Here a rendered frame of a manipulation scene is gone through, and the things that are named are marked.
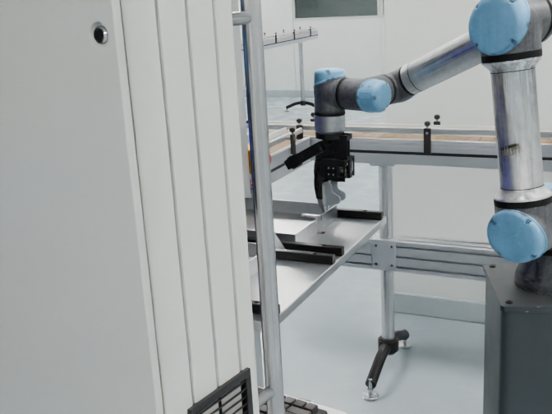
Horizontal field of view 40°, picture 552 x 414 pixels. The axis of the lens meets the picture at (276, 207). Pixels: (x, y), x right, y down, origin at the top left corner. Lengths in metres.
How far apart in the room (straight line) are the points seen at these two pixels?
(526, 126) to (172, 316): 0.94
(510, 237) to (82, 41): 1.04
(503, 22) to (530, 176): 0.31
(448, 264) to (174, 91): 2.10
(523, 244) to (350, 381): 1.55
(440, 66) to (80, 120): 1.12
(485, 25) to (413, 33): 1.74
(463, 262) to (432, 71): 1.13
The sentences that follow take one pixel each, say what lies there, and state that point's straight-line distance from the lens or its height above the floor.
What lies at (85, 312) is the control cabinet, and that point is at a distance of 0.92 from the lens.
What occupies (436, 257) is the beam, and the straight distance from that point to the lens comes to 2.82.
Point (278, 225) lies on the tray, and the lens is 1.95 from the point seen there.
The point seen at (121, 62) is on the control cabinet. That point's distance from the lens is 0.78.
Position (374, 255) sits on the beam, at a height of 0.49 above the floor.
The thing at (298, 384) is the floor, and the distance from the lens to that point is 3.02.
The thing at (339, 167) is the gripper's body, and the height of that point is 1.04.
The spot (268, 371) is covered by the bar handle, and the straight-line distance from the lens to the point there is 1.07.
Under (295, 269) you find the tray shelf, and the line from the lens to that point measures 1.66.
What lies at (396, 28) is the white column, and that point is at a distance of 3.31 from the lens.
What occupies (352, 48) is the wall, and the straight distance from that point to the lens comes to 10.34.
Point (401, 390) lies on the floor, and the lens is 2.97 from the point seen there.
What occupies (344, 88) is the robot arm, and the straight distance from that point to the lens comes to 1.81.
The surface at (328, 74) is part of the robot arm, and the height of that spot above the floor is 1.26.
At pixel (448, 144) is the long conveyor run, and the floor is 0.92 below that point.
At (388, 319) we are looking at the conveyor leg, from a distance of 2.98.
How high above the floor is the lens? 1.46
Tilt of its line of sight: 16 degrees down
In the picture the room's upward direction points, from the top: 3 degrees counter-clockwise
